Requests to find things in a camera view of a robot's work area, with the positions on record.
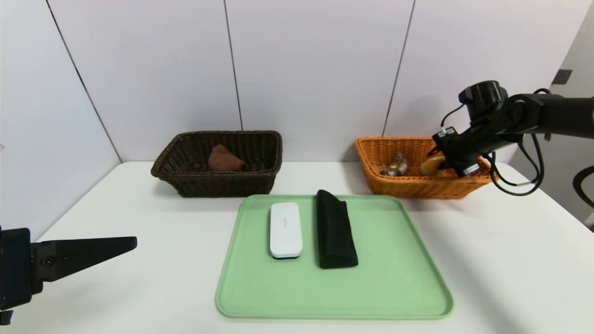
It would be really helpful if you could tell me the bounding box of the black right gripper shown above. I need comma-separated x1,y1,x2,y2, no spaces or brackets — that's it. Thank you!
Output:
426,143,503,177

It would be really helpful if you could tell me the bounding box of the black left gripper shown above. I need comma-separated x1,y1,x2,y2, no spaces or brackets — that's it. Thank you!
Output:
0,225,138,311

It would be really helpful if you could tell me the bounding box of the chocolate candy packet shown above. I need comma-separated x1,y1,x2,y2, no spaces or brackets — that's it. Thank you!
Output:
380,152,410,177

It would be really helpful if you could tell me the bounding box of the black fabric pouch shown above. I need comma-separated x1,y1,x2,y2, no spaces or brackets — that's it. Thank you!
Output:
316,190,359,270

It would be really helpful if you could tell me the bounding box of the brown towel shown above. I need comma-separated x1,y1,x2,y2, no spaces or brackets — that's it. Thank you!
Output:
207,144,247,172

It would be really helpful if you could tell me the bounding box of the orange wicker basket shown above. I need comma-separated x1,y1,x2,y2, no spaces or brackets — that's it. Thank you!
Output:
355,136,501,200

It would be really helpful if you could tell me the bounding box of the dark brown wicker basket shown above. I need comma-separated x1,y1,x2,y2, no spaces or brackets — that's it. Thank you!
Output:
151,130,283,199

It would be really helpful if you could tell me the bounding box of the white rectangular plastic case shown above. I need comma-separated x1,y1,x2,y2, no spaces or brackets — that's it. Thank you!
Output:
270,202,303,259

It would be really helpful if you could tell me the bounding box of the green plastic tray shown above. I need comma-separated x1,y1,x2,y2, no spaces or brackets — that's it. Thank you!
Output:
215,194,454,321

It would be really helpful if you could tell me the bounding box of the thin black right camera cable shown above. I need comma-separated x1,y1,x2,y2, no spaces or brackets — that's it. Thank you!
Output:
440,103,466,129

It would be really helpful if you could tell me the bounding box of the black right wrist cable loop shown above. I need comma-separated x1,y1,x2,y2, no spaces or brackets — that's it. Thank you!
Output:
485,134,544,197

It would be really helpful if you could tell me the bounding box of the black right upper arm cable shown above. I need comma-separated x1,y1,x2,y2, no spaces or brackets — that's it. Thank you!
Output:
572,166,594,209

